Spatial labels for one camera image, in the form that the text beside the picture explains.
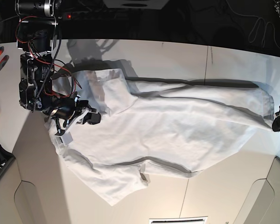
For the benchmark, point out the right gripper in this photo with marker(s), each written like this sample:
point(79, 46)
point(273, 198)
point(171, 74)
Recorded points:
point(69, 109)

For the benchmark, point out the white t-shirt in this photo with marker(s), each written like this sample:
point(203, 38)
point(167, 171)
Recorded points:
point(158, 128)

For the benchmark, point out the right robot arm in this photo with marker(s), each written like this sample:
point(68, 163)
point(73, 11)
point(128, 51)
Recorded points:
point(39, 36)

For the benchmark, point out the power strip with red light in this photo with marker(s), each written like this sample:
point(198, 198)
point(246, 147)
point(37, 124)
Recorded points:
point(87, 15)

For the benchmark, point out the white vent grille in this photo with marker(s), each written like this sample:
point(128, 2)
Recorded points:
point(189, 220)

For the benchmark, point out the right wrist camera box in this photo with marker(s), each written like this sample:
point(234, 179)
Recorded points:
point(66, 138)

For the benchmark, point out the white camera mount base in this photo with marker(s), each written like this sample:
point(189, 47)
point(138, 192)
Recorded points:
point(136, 4)

